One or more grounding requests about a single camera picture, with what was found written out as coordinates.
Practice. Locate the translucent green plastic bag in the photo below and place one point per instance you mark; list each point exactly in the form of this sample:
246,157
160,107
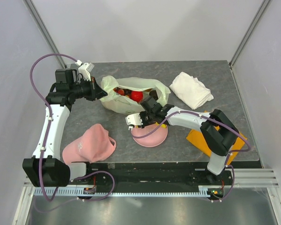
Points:
124,105

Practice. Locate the pink baseball cap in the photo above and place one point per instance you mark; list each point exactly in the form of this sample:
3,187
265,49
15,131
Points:
93,146

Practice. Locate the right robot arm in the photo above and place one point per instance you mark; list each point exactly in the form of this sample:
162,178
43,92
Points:
176,116

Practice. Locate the right aluminium frame post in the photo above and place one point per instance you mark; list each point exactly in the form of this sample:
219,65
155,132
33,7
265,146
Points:
256,19

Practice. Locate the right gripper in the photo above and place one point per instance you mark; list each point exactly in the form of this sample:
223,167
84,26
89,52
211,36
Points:
144,123

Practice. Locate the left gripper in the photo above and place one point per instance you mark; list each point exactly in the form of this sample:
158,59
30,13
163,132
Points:
96,92

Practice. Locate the red strawberry bunch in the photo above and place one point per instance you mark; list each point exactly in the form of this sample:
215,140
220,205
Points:
123,92

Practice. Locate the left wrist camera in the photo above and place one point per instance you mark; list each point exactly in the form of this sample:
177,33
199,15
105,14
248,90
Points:
85,69

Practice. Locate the pink plate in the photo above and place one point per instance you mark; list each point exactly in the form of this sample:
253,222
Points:
152,140

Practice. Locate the dark grape bunch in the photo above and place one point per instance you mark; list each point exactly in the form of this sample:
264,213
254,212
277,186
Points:
153,94

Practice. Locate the left aluminium frame post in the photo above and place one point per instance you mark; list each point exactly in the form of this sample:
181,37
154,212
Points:
41,25

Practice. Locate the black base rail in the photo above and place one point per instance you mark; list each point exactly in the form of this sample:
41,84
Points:
191,173

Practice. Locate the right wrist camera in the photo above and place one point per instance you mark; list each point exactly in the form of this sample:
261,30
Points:
134,121

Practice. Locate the yellow fake banana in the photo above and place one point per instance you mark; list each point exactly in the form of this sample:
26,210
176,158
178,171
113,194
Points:
163,125

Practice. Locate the white cable duct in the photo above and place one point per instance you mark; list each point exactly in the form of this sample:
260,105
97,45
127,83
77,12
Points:
84,192

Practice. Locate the red fake apple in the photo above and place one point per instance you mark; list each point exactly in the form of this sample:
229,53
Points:
136,96

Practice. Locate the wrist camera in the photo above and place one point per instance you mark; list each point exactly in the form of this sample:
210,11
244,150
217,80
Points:
85,69
134,121

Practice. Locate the aluminium frame post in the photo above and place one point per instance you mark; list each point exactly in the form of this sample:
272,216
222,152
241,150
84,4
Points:
41,25
256,19

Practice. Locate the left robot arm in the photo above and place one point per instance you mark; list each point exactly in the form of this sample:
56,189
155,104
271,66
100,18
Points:
45,164

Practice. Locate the orange folded cloth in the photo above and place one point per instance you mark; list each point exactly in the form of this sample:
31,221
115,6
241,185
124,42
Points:
199,140

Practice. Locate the white folded towel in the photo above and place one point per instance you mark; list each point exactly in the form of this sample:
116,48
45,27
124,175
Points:
190,90

